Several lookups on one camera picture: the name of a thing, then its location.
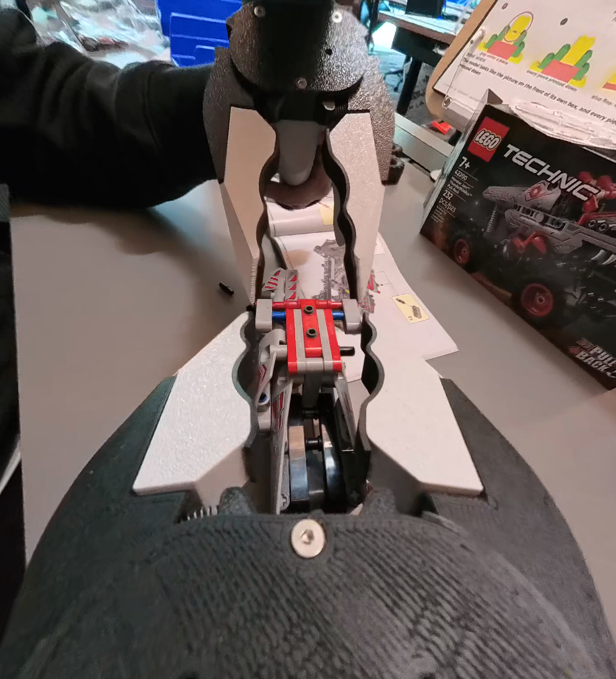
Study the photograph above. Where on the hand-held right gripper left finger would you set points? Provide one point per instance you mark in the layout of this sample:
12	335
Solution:
201	424

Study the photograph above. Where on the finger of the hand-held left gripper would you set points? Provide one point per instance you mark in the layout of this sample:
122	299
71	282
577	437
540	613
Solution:
239	159
361	164

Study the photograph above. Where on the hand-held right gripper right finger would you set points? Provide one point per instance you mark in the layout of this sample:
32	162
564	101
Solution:
414	424

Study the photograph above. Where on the grey red toy truck model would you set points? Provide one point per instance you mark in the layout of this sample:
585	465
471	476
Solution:
310	339

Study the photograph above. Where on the person's left forearm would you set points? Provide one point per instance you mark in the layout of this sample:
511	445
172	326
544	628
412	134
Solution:
74	116

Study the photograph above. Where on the pale adjoining desk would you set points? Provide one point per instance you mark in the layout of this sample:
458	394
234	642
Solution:
419	143

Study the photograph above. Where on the grey desk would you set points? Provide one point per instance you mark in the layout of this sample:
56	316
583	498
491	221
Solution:
127	318

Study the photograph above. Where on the person's left hand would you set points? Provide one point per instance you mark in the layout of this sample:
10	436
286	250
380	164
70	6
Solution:
297	197

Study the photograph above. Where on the black toy tyre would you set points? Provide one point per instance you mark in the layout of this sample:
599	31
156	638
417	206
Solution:
398	158
394	174

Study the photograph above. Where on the dark background table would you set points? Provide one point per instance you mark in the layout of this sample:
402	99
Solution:
419	45

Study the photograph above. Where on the small red toy piece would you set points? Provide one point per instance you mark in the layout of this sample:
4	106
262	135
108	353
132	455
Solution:
440	127

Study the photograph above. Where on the white instruction booklet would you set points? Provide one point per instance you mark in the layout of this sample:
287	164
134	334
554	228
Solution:
414	329

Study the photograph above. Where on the blue plastic storage bin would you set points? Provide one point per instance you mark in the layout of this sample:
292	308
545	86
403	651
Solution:
196	32

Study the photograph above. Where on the crumpled clear plastic wrap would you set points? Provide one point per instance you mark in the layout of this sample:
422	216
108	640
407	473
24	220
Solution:
101	26

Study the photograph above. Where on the black toy set box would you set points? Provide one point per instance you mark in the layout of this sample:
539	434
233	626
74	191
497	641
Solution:
552	238

